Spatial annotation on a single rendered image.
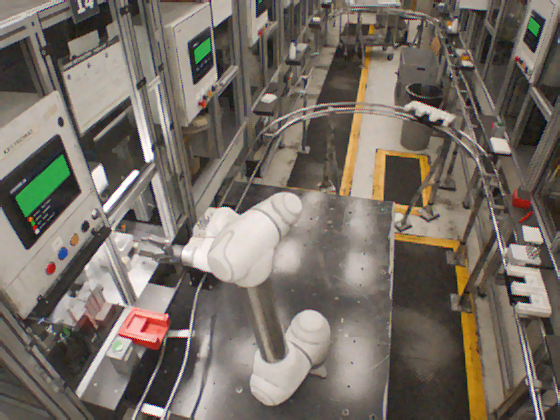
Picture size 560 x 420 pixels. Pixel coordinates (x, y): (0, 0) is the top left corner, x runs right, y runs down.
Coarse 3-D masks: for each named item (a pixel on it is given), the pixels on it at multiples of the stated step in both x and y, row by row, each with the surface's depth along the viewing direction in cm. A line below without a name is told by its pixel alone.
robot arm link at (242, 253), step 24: (240, 216) 113; (264, 216) 112; (216, 240) 107; (240, 240) 105; (264, 240) 109; (216, 264) 105; (240, 264) 104; (264, 264) 111; (240, 288) 117; (264, 288) 117; (264, 312) 121; (264, 336) 127; (264, 360) 136; (288, 360) 136; (264, 384) 135; (288, 384) 137
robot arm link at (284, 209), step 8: (272, 200) 116; (280, 200) 114; (288, 200) 114; (296, 200) 116; (256, 208) 115; (264, 208) 114; (272, 208) 114; (280, 208) 113; (288, 208) 113; (296, 208) 115; (272, 216) 113; (280, 216) 114; (288, 216) 113; (296, 216) 115; (280, 224) 114; (288, 224) 116; (280, 232) 114; (280, 240) 116
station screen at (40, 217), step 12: (48, 156) 99; (36, 168) 96; (24, 180) 93; (72, 180) 110; (12, 192) 89; (60, 192) 106; (72, 192) 111; (48, 204) 102; (60, 204) 107; (24, 216) 94; (36, 216) 98; (48, 216) 103; (36, 228) 99
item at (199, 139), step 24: (168, 0) 155; (192, 0) 240; (216, 0) 200; (216, 24) 206; (216, 48) 213; (240, 48) 251; (192, 120) 197; (192, 144) 202; (192, 168) 206; (192, 192) 211
